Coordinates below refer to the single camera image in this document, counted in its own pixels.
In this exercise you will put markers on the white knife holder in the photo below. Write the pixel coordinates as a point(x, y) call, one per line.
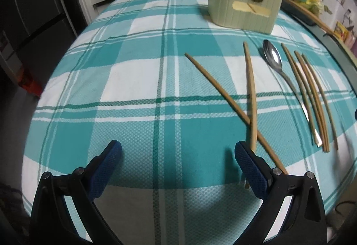
point(334, 5)

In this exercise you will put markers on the red object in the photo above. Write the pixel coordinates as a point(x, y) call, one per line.
point(29, 84)

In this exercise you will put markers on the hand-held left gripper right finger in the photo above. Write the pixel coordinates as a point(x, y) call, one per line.
point(251, 169)

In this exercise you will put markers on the dark refrigerator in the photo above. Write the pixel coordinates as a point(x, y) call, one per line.
point(33, 11)

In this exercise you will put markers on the dark dish mat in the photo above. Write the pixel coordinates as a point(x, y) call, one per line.
point(302, 20)

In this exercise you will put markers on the metal spoon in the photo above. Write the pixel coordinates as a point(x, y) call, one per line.
point(272, 57)

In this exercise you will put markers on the teal plaid tablecloth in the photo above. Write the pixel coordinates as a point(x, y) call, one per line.
point(139, 80)

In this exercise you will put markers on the cream ribbed utensil holder box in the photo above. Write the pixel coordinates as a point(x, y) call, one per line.
point(231, 2)

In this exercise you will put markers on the wooden cutting board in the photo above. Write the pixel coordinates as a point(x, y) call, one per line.
point(306, 12)

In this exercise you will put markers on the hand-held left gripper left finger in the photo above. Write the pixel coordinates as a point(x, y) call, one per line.
point(107, 169)

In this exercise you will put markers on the yellow packet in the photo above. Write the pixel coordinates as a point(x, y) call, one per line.
point(342, 31)

